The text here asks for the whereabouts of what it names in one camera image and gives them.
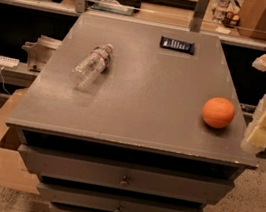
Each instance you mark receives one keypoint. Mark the orange fruit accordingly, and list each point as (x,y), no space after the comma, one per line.
(218,112)

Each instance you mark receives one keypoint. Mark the small bottle on shelf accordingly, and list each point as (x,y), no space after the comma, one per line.
(220,10)

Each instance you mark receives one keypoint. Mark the grey drawer cabinet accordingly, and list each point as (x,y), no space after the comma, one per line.
(134,139)

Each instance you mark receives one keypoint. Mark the black keyboard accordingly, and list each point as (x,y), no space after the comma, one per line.
(182,4)

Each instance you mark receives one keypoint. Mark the clear plastic bag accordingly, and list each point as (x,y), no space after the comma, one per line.
(113,6)

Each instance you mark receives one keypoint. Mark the clear plastic water bottle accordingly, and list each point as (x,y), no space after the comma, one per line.
(89,68)

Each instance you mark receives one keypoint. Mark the white power strip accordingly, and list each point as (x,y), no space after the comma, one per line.
(9,62)

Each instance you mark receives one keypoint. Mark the cardboard box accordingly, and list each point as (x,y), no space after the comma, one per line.
(13,173)

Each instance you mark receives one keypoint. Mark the metal shelf post right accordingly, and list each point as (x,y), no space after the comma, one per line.
(198,15)

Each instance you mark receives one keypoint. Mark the beige bracket object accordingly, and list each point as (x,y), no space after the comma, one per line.
(40,51)

